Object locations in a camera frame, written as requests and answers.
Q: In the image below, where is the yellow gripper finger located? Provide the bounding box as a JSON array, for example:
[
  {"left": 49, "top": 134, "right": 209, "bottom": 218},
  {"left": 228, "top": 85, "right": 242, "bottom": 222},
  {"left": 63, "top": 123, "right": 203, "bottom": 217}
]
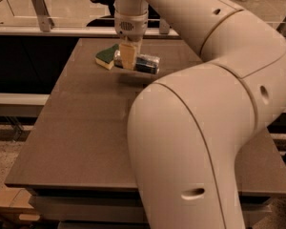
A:
[{"left": 119, "top": 43, "right": 137, "bottom": 70}]

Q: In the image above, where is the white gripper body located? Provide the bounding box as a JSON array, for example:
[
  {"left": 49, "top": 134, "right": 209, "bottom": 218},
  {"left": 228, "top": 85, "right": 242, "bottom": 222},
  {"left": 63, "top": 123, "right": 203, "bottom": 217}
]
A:
[{"left": 114, "top": 12, "right": 148, "bottom": 42}]

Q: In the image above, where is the silver blue redbull can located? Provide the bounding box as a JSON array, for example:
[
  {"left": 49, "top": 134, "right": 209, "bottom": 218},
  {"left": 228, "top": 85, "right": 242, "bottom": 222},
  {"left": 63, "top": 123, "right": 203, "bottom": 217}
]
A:
[{"left": 113, "top": 50, "right": 160, "bottom": 74}]

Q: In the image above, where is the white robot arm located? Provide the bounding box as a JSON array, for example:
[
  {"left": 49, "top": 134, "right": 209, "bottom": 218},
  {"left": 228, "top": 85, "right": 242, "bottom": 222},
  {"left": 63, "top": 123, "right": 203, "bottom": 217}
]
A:
[{"left": 115, "top": 0, "right": 286, "bottom": 229}]

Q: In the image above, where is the green yellow sponge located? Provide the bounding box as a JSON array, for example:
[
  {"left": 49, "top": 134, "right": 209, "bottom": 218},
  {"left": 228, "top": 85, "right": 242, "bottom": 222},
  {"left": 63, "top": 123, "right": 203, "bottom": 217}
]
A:
[{"left": 95, "top": 44, "right": 119, "bottom": 70}]

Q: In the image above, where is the black office chair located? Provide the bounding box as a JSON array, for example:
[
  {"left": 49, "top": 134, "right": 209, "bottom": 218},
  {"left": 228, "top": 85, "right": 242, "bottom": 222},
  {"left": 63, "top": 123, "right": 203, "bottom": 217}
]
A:
[{"left": 86, "top": 0, "right": 170, "bottom": 29}]

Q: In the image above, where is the wooden box under table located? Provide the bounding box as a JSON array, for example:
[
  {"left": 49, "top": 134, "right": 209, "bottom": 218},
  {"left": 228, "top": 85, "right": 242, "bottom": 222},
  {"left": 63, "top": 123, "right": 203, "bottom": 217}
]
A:
[{"left": 0, "top": 187, "right": 41, "bottom": 226}]

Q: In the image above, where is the middle metal rail bracket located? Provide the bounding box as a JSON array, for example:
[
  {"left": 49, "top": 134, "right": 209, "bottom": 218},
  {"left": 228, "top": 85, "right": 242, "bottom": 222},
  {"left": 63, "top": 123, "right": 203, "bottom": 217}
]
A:
[{"left": 159, "top": 18, "right": 170, "bottom": 34}]

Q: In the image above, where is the left metal rail bracket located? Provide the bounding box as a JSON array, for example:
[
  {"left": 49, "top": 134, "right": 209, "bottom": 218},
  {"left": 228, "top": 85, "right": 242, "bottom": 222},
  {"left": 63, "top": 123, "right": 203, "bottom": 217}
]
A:
[{"left": 31, "top": 0, "right": 54, "bottom": 32}]

